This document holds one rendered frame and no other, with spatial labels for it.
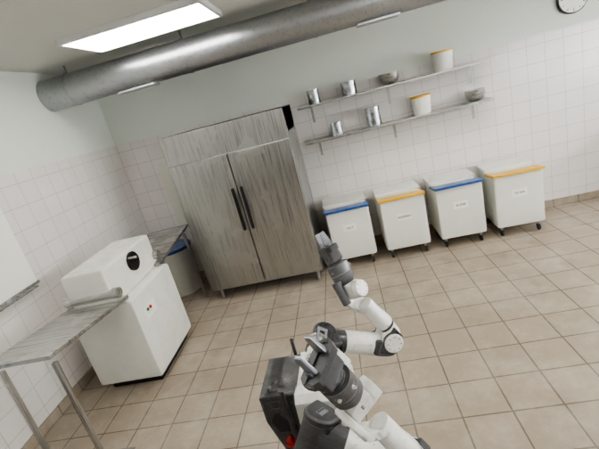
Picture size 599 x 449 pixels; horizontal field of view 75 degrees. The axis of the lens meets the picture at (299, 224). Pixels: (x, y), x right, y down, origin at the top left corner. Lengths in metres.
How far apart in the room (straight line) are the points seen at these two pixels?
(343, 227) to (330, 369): 3.82
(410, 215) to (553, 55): 2.46
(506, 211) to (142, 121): 4.61
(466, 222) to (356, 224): 1.27
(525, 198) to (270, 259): 2.97
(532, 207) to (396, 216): 1.51
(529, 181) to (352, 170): 2.01
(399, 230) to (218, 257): 2.16
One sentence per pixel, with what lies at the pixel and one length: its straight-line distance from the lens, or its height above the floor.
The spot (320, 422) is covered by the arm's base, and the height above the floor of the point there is 1.26.
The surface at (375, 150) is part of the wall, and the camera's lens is 5.19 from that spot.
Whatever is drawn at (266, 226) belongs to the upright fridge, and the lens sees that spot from 4.49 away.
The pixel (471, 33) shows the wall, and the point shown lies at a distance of 5.38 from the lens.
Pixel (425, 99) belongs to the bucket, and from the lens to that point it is 4.96.
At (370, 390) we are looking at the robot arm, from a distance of 1.08.
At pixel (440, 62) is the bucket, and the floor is 2.07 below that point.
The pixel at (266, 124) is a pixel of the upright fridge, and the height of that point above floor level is 1.92.
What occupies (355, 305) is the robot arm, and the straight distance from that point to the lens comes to 1.62.
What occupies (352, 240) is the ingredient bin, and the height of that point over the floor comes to 0.35.
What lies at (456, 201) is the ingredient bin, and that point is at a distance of 4.83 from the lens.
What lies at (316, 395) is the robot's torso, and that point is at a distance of 1.34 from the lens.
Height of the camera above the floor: 2.10
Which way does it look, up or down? 17 degrees down
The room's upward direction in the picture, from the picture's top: 15 degrees counter-clockwise
